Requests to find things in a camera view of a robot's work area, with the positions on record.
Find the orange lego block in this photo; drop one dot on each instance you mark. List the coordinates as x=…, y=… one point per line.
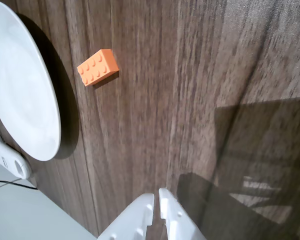
x=96, y=67

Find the white round plate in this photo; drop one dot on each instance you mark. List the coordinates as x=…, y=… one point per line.
x=20, y=87

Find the small white desk fan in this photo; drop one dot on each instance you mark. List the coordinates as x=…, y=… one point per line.
x=7, y=157

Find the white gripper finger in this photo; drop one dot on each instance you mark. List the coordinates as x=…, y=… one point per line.
x=177, y=220
x=130, y=220

